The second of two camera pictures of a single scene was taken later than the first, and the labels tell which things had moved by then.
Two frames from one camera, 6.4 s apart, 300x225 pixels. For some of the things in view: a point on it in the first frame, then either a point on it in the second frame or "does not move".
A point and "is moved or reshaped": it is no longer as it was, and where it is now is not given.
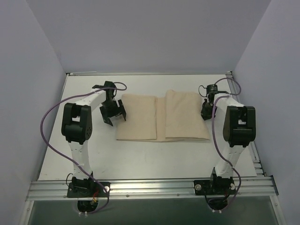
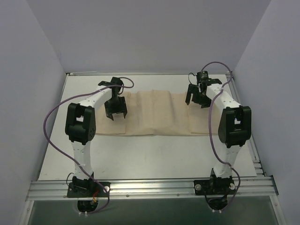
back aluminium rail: [148, 73] does not move
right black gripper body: [206, 111] to [198, 98]
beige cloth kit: [180, 116] is moved or reshaped
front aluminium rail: [165, 188] does not move
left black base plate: [87, 189] does not move
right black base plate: [214, 187] does not move
